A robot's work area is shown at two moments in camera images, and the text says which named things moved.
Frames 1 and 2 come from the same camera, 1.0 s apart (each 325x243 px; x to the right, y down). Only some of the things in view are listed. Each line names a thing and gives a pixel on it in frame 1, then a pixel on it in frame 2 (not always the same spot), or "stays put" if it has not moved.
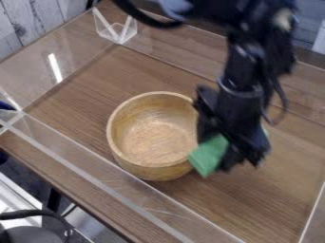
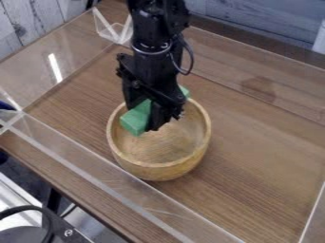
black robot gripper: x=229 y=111 → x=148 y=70
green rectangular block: x=206 y=157 → x=137 y=120
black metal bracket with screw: x=67 y=232 stays put
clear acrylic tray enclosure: x=63 y=82 stays put
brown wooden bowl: x=153 y=135 stays put
